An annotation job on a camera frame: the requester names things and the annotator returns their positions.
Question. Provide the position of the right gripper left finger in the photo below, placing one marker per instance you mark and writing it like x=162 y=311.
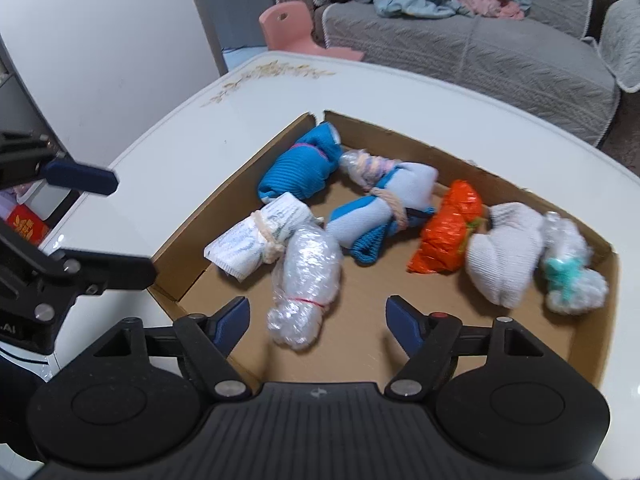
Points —
x=206 y=343

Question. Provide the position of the white printed paper bundle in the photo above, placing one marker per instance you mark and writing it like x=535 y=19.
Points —
x=260 y=238

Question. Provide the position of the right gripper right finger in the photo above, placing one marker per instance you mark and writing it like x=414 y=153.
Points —
x=428 y=340

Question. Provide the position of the pink plastic child chair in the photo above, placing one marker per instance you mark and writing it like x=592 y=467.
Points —
x=288 y=27

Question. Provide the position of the bubble wrap teal yarn bundle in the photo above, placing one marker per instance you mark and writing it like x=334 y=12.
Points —
x=572 y=287

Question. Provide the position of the light blue sock braided tie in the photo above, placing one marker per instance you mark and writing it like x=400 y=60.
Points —
x=398 y=197

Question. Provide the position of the orange plastic bag bundle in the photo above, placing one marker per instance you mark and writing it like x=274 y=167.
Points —
x=445 y=235

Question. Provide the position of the pink clothing on sofa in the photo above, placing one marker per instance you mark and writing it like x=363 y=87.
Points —
x=494 y=9

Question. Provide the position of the shallow cardboard box tray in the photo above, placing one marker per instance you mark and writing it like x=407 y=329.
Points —
x=355 y=345

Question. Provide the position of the grey quilted sofa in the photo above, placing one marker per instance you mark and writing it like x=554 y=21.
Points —
x=574 y=63

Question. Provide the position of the blue sock bundle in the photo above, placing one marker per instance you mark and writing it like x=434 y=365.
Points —
x=304 y=168

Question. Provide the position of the red packet on shelf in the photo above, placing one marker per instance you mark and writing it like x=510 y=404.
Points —
x=27 y=224

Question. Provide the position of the clear plastic bag bundle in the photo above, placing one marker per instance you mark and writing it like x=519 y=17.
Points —
x=305 y=283

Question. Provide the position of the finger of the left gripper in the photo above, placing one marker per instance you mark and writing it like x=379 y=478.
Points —
x=66 y=173
x=96 y=272

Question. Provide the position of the white knitted sock bundle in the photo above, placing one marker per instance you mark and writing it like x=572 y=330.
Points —
x=501 y=262

